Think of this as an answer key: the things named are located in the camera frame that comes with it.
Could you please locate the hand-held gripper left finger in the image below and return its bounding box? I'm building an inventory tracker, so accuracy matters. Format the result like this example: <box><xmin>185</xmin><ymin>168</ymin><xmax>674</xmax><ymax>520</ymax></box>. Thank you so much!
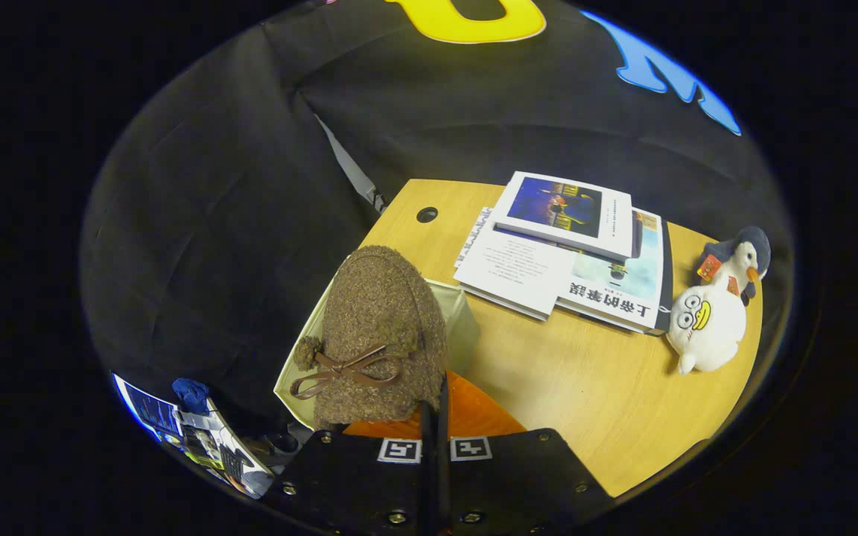
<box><xmin>261</xmin><ymin>402</ymin><xmax>437</xmax><ymax>536</ymax></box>

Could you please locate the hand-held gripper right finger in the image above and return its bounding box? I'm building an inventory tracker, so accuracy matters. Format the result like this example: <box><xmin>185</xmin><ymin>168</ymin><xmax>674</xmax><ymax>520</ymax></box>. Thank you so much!
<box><xmin>436</xmin><ymin>370</ymin><xmax>616</xmax><ymax>536</ymax></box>

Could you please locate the cream fabric storage box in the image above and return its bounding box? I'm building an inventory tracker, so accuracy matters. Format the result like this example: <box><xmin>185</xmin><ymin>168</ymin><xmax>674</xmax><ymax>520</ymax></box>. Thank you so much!
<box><xmin>273</xmin><ymin>277</ymin><xmax>482</xmax><ymax>431</ymax></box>

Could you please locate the brown fuzzy shoe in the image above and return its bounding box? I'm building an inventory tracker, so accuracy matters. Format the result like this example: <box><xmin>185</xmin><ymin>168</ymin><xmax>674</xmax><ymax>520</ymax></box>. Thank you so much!
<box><xmin>289</xmin><ymin>244</ymin><xmax>451</xmax><ymax>433</ymax></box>

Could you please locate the blue cloth item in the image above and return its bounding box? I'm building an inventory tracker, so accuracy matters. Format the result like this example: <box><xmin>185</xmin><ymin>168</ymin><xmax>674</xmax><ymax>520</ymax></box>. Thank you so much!
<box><xmin>172</xmin><ymin>377</ymin><xmax>212</xmax><ymax>416</ymax></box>

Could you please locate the white text cover book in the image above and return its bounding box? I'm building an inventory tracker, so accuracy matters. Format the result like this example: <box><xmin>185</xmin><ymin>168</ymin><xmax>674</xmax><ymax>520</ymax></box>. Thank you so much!
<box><xmin>453</xmin><ymin>207</ymin><xmax>586</xmax><ymax>322</ymax></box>

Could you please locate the white duck plush toy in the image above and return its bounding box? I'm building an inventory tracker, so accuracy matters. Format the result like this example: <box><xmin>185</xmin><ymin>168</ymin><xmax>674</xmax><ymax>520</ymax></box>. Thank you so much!
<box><xmin>665</xmin><ymin>283</ymin><xmax>749</xmax><ymax>375</ymax></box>

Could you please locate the black book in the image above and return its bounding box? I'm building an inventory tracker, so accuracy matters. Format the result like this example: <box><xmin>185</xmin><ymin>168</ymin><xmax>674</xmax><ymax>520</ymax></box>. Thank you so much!
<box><xmin>652</xmin><ymin>220</ymin><xmax>674</xmax><ymax>337</ymax></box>

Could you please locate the white book blue photo cover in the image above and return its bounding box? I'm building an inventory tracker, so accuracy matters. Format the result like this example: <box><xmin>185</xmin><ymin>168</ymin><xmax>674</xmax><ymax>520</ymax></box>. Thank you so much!
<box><xmin>490</xmin><ymin>171</ymin><xmax>635</xmax><ymax>263</ymax></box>

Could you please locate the navy penguin plush toy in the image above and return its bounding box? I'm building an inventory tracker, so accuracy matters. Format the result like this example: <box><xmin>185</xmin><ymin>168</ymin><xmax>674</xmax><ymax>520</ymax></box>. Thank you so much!
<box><xmin>693</xmin><ymin>226</ymin><xmax>772</xmax><ymax>307</ymax></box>

